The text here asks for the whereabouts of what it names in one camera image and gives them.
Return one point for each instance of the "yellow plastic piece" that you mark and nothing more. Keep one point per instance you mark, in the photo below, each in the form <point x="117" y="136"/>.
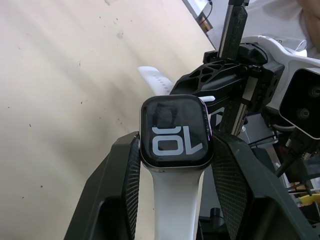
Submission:
<point x="305" y="200"/>

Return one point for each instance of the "brown block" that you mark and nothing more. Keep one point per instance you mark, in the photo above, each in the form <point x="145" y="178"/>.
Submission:
<point x="204" y="23"/>

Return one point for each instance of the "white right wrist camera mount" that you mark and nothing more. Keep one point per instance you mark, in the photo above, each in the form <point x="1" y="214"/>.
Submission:
<point x="292" y="62"/>

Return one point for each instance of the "black square watch body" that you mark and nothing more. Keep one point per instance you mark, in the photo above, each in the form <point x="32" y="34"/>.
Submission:
<point x="175" y="130"/>

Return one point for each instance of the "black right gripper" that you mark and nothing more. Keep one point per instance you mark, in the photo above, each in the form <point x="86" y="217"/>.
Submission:
<point x="265" y="82"/>

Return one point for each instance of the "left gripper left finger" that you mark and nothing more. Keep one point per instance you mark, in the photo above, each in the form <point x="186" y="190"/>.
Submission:
<point x="110" y="190"/>

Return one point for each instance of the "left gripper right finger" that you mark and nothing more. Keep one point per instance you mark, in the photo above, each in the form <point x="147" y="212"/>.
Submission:
<point x="250" y="190"/>

